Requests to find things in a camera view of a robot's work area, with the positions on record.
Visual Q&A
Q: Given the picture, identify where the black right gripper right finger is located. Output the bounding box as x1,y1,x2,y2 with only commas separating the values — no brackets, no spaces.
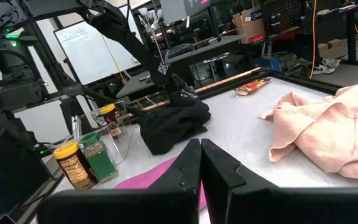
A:
200,138,358,224

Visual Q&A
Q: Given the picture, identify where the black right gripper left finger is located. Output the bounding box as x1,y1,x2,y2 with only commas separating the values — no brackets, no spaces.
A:
37,138,202,224

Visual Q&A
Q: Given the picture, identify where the spice packet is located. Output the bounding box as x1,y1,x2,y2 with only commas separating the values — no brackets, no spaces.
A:
234,77,272,96

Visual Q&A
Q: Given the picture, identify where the green-lid green-label spice jar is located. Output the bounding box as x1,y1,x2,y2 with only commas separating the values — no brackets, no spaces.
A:
78,133,119,184

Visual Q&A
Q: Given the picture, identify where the yellow-lid chili onion spice jar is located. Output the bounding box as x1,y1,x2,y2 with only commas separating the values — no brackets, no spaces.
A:
99,103,129,140
53,141,98,190

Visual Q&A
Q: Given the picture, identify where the magenta cloth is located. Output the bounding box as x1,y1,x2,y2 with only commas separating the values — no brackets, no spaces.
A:
114,156,208,211

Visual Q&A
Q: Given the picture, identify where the black cloth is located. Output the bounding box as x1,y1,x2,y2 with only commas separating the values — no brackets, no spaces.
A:
137,93,213,156

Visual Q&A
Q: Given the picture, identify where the black keyboard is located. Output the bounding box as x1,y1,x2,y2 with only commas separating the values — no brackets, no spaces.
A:
166,43,195,59

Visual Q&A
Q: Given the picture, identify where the grey desk top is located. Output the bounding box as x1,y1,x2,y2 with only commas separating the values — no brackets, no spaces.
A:
165,34,246,65
116,70,167,100

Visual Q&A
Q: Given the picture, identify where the clear plastic bin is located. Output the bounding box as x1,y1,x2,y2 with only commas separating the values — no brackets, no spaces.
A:
42,100,135,166

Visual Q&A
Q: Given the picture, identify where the computer monitor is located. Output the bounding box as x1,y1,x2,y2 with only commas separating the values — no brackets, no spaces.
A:
183,0,211,18

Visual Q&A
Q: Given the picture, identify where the blue box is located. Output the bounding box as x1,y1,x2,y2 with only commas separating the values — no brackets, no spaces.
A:
255,57,282,73

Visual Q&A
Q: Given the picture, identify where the cardboard box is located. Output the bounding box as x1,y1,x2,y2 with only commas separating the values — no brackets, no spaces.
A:
232,6,266,44

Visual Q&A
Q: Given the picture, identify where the pale pink cloth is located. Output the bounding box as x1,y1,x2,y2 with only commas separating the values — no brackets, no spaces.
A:
258,83,358,182

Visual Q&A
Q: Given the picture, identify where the whiteboard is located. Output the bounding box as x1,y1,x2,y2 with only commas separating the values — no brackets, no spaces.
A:
53,4,142,85

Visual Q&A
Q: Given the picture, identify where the black pegboard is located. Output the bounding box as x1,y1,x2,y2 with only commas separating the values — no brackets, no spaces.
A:
261,0,307,35

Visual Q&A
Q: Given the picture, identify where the person's shoe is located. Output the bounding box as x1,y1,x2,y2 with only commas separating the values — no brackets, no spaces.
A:
321,58,341,69
312,63,336,75

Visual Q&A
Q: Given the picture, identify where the black standing desk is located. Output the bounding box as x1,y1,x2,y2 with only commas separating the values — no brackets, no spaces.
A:
317,1,358,68

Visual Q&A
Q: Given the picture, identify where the black aluminium rig frame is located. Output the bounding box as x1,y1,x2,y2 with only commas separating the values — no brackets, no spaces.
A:
20,0,344,144

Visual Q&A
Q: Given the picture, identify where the yellow floor cable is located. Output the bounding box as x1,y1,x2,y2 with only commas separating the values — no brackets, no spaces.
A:
308,0,358,79

